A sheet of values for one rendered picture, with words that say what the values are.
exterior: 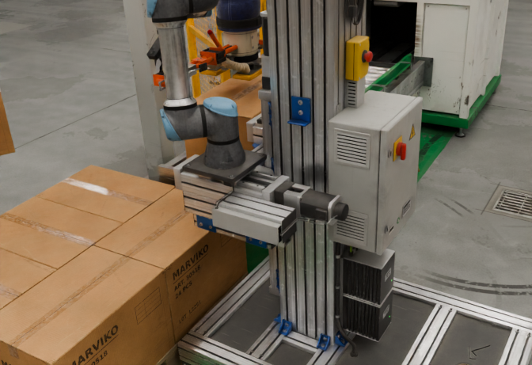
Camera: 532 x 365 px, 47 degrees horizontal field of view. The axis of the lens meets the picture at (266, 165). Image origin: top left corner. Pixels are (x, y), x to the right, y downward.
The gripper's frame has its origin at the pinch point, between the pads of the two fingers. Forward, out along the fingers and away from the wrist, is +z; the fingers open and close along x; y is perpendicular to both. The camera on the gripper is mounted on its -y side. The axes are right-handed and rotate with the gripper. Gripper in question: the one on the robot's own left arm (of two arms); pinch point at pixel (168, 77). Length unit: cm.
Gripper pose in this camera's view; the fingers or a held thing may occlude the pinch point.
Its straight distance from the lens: 266.0
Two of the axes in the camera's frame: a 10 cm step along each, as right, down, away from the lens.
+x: -8.6, -1.9, 4.7
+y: 5.0, -4.0, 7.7
